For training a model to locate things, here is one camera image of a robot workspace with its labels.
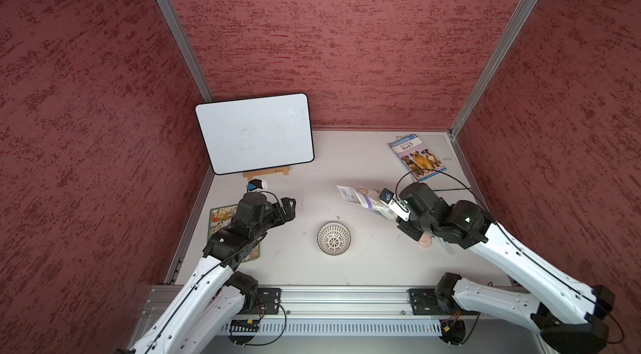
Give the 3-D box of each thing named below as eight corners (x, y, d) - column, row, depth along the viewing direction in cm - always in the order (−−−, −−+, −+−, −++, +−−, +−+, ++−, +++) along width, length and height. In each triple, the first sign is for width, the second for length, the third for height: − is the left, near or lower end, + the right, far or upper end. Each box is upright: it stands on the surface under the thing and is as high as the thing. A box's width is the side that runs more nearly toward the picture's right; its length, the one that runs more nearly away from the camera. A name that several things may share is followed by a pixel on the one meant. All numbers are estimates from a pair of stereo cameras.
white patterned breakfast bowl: (317, 256, 83) (317, 252, 81) (318, 226, 90) (317, 222, 87) (350, 256, 84) (351, 252, 81) (349, 226, 90) (349, 222, 87)
